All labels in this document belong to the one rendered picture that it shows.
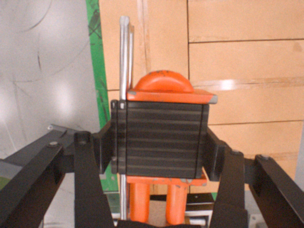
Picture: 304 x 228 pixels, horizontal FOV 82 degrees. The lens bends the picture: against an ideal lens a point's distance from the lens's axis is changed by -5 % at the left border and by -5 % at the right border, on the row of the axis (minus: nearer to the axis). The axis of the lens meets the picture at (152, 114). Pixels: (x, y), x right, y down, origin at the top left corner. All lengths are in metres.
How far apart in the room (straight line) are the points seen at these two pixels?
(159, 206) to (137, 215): 0.04
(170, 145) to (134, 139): 0.03
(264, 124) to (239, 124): 0.13
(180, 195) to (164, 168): 0.04
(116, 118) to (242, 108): 0.89
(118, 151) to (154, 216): 0.10
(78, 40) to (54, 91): 0.45
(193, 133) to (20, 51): 1.72
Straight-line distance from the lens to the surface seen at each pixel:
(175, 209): 0.21
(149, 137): 0.16
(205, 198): 1.22
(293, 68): 1.11
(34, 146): 1.46
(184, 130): 0.16
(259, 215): 2.18
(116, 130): 0.16
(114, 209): 1.17
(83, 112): 1.59
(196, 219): 1.27
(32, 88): 1.77
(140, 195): 0.20
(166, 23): 0.92
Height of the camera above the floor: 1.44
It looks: 77 degrees down
